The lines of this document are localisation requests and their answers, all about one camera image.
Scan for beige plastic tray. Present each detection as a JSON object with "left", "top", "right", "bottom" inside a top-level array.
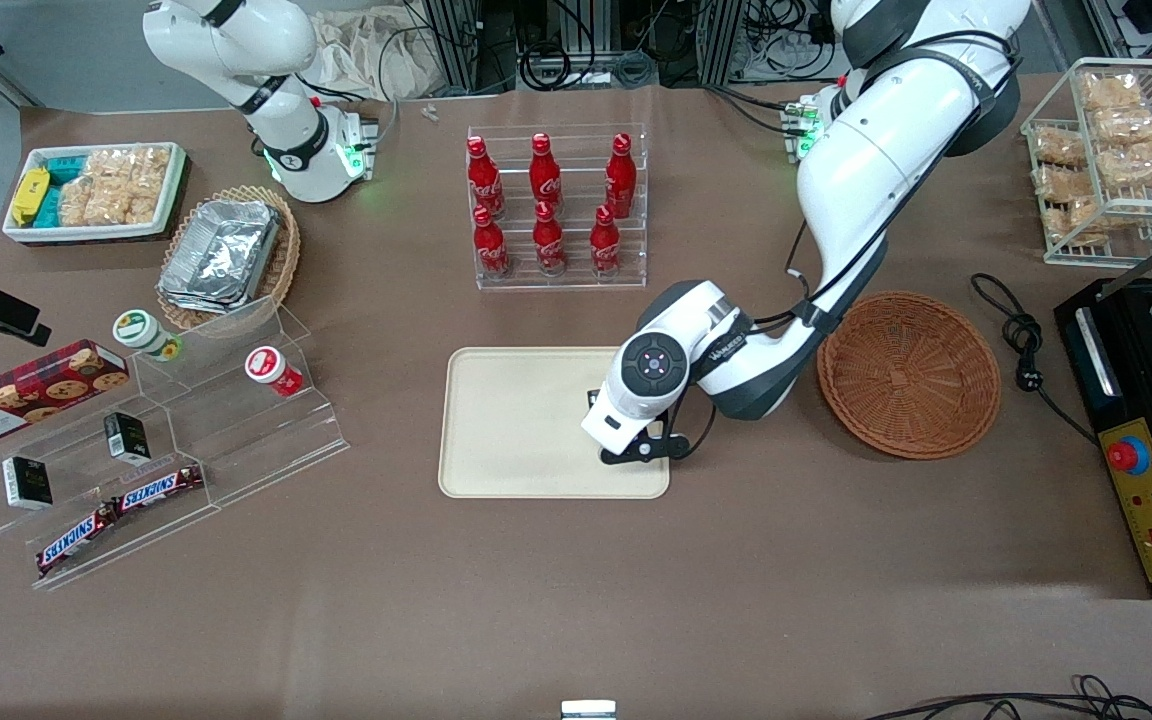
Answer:
[{"left": 438, "top": 346, "right": 671, "bottom": 500}]

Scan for round brown wicker basket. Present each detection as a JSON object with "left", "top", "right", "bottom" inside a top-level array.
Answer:
[{"left": 817, "top": 291, "right": 1002, "bottom": 461}]

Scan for oval light wicker basket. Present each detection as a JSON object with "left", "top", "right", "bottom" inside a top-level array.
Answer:
[{"left": 156, "top": 185, "right": 302, "bottom": 333}]

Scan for clear acrylic bottle rack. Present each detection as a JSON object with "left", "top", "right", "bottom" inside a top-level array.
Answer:
[{"left": 466, "top": 124, "right": 649, "bottom": 292}]

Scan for red cola bottle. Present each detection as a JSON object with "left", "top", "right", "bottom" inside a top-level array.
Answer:
[
  {"left": 589, "top": 204, "right": 624, "bottom": 278},
  {"left": 532, "top": 201, "right": 569, "bottom": 277},
  {"left": 604, "top": 132, "right": 638, "bottom": 220},
  {"left": 472, "top": 205, "right": 513, "bottom": 280},
  {"left": 466, "top": 135, "right": 507, "bottom": 220},
  {"left": 529, "top": 132, "right": 564, "bottom": 207}
]

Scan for red lid cup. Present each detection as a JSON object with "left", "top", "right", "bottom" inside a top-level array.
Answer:
[{"left": 243, "top": 345, "right": 306, "bottom": 399}]

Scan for clear acrylic stepped display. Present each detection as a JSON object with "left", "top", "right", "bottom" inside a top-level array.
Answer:
[{"left": 0, "top": 297, "right": 352, "bottom": 592}]

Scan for stacked aluminium foil containers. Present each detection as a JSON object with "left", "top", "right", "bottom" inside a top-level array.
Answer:
[{"left": 156, "top": 199, "right": 283, "bottom": 317}]

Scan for red emergency stop button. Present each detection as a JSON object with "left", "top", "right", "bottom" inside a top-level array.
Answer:
[{"left": 1106, "top": 436, "right": 1151, "bottom": 475}]

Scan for clear fried snack bag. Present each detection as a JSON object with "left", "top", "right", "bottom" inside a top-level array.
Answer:
[
  {"left": 1034, "top": 165, "right": 1089, "bottom": 203},
  {"left": 1079, "top": 72, "right": 1145, "bottom": 113},
  {"left": 1034, "top": 128, "right": 1090, "bottom": 169},
  {"left": 1091, "top": 106, "right": 1152, "bottom": 149},
  {"left": 1096, "top": 140, "right": 1152, "bottom": 191},
  {"left": 1046, "top": 197, "right": 1105, "bottom": 248}
]

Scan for beige crumpled cloth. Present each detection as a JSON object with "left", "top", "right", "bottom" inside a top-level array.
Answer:
[{"left": 308, "top": 8, "right": 442, "bottom": 102}]

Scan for brown snickers bar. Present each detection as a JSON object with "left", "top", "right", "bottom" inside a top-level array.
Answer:
[
  {"left": 35, "top": 504, "right": 123, "bottom": 579},
  {"left": 113, "top": 464, "right": 206, "bottom": 514}
]

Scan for green lid cup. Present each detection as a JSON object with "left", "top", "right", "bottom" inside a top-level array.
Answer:
[{"left": 112, "top": 309, "right": 184, "bottom": 363}]

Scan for small black white box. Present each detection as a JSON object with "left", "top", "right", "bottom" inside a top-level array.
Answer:
[
  {"left": 102, "top": 410, "right": 152, "bottom": 466},
  {"left": 1, "top": 455, "right": 55, "bottom": 512}
]

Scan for clear rice cracker bag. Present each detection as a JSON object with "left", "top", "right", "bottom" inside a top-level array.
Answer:
[
  {"left": 57, "top": 176, "right": 97, "bottom": 227},
  {"left": 126, "top": 146, "right": 173, "bottom": 225},
  {"left": 84, "top": 149, "right": 139, "bottom": 225}
]

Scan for white rectangular snack bin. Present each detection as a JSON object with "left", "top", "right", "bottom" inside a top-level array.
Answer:
[{"left": 2, "top": 142, "right": 189, "bottom": 246}]

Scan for red tartan cookie box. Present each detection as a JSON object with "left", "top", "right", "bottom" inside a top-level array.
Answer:
[{"left": 0, "top": 340, "right": 131, "bottom": 451}]

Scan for yellow snack packet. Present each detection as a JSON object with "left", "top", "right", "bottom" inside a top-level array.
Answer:
[{"left": 10, "top": 167, "right": 52, "bottom": 227}]

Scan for black power cable with plug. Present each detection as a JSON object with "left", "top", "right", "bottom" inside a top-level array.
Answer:
[{"left": 969, "top": 272, "right": 1102, "bottom": 446}]

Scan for aluminium frame post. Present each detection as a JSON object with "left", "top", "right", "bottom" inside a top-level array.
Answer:
[
  {"left": 699, "top": 0, "right": 745, "bottom": 87},
  {"left": 424, "top": 0, "right": 484, "bottom": 97}
]

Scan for black floor cables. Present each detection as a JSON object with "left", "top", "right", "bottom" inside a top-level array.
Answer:
[{"left": 864, "top": 674, "right": 1152, "bottom": 720}]

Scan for white wire basket rack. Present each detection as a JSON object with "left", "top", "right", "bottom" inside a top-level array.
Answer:
[{"left": 1021, "top": 57, "right": 1152, "bottom": 268}]

